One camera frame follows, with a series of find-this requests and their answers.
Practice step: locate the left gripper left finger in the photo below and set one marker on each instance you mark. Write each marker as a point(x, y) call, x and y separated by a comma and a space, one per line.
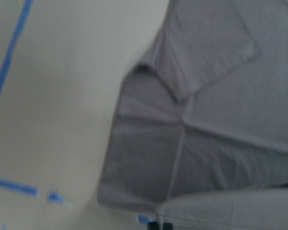
point(152, 226)

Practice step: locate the dark brown t-shirt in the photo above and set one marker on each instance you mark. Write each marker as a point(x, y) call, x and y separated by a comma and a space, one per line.
point(200, 133)

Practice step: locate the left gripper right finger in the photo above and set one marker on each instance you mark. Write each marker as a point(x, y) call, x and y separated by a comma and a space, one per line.
point(166, 226)

